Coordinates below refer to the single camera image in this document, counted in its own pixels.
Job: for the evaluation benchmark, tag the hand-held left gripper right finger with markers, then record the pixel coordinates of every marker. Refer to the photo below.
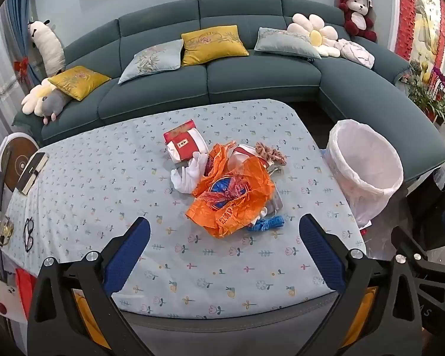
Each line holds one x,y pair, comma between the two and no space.
320,252

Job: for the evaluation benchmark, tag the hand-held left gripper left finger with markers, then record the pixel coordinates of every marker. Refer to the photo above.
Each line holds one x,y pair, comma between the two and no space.
128,252

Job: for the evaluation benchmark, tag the bin with white liner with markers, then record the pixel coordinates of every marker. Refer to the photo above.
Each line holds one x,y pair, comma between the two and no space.
359,189

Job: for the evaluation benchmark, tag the orange plastic bag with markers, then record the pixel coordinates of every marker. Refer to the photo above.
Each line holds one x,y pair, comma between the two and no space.
230,207

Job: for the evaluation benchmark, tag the red and white paper bag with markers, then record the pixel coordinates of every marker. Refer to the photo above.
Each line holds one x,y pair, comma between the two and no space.
187,146
244,154

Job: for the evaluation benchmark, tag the grey flat packet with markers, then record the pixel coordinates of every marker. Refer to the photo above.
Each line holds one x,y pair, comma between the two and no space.
276,200

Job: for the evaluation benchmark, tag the floral tablecloth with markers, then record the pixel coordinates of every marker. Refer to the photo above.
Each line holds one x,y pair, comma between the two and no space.
96,185

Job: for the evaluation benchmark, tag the black eyeglasses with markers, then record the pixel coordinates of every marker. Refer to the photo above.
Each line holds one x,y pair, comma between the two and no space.
29,226

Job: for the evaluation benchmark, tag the red cloth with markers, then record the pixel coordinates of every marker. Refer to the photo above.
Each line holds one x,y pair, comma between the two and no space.
24,289

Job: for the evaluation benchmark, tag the brown scrunchie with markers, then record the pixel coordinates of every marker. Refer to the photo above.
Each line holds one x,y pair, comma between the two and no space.
272,152

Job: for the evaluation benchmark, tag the orchid plant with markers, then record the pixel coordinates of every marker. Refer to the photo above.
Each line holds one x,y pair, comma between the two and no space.
430,96

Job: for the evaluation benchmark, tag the black notebook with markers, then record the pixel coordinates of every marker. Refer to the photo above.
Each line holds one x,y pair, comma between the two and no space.
31,172

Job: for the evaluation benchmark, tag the clear drinking glass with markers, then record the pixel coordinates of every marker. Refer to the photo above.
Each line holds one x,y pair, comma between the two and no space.
3,228

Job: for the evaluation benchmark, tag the flat red box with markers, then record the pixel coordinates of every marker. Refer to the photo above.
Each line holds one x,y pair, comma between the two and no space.
178,128

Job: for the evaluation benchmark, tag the round wooden board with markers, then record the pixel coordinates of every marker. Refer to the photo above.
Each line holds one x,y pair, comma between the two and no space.
16,155

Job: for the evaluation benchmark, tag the grey plush toy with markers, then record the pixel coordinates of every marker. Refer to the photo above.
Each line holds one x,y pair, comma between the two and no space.
53,104

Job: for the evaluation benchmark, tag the yellow embroidered cushion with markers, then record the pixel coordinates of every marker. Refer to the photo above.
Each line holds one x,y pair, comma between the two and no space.
211,46
78,81

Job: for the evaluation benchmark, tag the teal sectional sofa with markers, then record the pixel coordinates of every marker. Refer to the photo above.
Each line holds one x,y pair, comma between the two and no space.
263,81

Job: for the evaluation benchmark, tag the cream flower pillow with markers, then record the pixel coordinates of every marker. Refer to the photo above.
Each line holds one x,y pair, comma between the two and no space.
33,98

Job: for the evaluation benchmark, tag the pale pink folded cloth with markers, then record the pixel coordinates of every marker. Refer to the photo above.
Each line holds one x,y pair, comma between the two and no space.
356,53

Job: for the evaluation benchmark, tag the grey-blue embroidered cushion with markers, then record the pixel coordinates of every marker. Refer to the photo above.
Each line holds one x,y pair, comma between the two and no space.
152,61
282,42

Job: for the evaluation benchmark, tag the red curtain bow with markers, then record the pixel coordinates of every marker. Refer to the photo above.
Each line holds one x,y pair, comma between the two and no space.
21,67

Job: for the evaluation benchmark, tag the white sheer curtain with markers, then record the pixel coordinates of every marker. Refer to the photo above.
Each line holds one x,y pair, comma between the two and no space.
0,81

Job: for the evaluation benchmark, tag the white flower pillow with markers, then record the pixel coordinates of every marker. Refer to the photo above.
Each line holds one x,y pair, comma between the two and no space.
315,33

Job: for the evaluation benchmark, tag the long white plush toy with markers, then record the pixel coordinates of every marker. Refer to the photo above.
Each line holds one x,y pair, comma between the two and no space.
48,48

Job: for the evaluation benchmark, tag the red monkey plush toy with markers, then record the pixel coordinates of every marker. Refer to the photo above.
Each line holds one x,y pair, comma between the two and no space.
358,15

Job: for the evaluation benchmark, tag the blue curtain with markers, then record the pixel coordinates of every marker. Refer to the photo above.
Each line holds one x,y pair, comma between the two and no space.
22,26

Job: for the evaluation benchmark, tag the red wall decoration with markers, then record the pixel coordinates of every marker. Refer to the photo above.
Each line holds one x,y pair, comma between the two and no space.
406,11

